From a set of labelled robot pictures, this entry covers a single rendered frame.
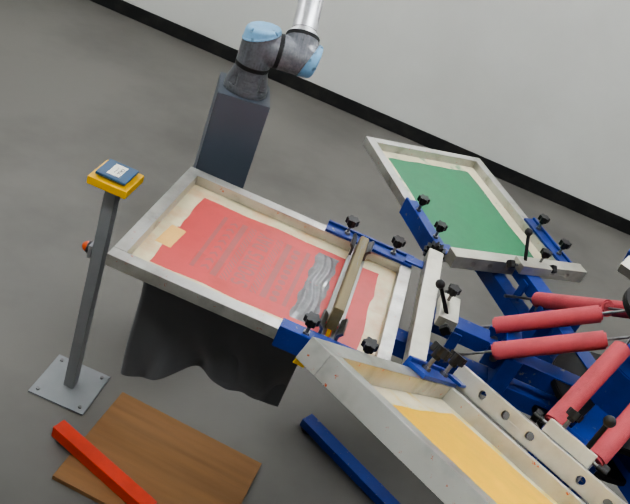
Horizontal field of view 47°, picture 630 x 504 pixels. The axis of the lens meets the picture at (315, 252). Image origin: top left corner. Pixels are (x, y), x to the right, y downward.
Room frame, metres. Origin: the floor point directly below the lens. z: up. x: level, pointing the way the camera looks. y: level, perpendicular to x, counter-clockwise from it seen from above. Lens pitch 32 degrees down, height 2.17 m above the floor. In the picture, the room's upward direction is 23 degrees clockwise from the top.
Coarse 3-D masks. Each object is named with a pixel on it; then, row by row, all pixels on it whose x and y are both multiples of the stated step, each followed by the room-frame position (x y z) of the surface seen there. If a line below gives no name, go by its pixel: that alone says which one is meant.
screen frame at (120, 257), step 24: (192, 168) 2.04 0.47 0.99; (168, 192) 1.85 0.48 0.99; (216, 192) 2.01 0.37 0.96; (240, 192) 2.02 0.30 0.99; (144, 216) 1.69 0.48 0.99; (288, 216) 2.01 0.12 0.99; (120, 240) 1.54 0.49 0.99; (336, 240) 2.00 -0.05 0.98; (120, 264) 1.47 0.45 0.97; (144, 264) 1.49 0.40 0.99; (384, 264) 2.00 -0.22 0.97; (168, 288) 1.46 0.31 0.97; (192, 288) 1.47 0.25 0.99; (216, 312) 1.46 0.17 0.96; (240, 312) 1.46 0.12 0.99; (384, 336) 1.61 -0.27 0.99
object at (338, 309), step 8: (360, 240) 1.92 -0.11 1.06; (368, 240) 1.94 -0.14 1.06; (360, 248) 1.87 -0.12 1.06; (352, 256) 1.86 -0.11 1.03; (360, 256) 1.83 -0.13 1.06; (352, 264) 1.77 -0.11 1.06; (360, 264) 1.79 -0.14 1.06; (352, 272) 1.73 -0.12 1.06; (344, 280) 1.69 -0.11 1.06; (352, 280) 1.70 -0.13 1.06; (344, 288) 1.64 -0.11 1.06; (352, 288) 1.67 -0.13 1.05; (344, 296) 1.61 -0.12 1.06; (336, 304) 1.56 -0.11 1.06; (344, 304) 1.57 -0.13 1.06; (336, 312) 1.54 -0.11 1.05; (328, 320) 1.54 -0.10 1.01; (336, 320) 1.54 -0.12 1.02; (328, 328) 1.54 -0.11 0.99; (336, 328) 1.55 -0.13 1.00
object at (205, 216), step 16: (208, 208) 1.91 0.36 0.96; (224, 208) 1.95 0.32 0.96; (192, 224) 1.79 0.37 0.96; (208, 224) 1.83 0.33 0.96; (256, 224) 1.93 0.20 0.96; (288, 240) 1.92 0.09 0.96; (336, 256) 1.95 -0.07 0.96; (304, 272) 1.79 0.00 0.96; (336, 272) 1.86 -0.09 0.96; (368, 272) 1.93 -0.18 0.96; (368, 288) 1.85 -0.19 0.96; (368, 304) 1.77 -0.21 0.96
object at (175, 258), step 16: (192, 240) 1.72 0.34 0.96; (160, 256) 1.59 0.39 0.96; (176, 256) 1.62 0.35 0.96; (192, 256) 1.65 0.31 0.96; (176, 272) 1.55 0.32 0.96; (192, 272) 1.58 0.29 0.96; (224, 288) 1.57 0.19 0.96; (240, 288) 1.60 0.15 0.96; (256, 304) 1.56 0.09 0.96; (272, 304) 1.59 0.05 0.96; (288, 304) 1.62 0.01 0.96; (320, 304) 1.68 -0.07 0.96; (352, 304) 1.74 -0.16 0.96; (352, 320) 1.67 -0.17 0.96; (352, 336) 1.60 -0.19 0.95
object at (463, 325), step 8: (464, 320) 1.76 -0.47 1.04; (432, 328) 1.71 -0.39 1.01; (456, 328) 1.71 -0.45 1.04; (464, 328) 1.72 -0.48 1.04; (472, 328) 1.74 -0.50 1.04; (480, 328) 1.76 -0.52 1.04; (448, 336) 1.71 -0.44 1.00; (464, 336) 1.71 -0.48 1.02; (472, 336) 1.71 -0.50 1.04; (480, 336) 1.72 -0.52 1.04; (488, 336) 1.73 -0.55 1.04; (464, 344) 1.71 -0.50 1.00; (472, 344) 1.71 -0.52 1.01; (480, 344) 1.71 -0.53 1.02
